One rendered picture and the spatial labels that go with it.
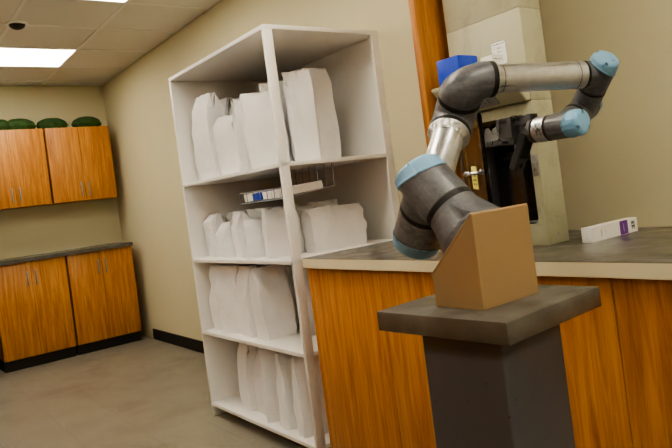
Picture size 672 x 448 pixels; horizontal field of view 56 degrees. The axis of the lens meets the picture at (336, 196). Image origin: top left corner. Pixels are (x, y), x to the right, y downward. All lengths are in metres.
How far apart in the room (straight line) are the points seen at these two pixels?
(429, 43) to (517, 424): 1.50
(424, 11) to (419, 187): 1.18
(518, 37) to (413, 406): 1.30
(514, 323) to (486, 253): 0.16
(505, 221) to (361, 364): 1.37
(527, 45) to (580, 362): 0.99
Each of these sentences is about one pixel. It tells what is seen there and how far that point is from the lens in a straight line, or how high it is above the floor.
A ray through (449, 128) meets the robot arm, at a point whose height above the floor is 1.32.
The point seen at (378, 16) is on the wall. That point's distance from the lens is 3.34.
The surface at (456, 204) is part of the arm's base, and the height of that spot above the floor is 1.14.
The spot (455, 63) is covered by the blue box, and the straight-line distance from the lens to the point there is 2.22.
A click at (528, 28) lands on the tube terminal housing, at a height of 1.64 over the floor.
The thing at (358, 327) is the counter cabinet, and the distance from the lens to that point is 2.51.
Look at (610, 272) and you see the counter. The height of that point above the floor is 0.91.
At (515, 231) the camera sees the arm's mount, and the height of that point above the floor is 1.07.
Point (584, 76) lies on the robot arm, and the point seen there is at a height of 1.42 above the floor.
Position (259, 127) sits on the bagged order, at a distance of 3.12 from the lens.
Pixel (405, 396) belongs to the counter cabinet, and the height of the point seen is 0.44.
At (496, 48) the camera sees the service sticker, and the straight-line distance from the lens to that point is 2.25.
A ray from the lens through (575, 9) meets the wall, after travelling 2.60.
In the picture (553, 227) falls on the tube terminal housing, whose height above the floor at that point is 0.99.
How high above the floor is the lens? 1.19
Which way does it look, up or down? level
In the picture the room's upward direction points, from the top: 7 degrees counter-clockwise
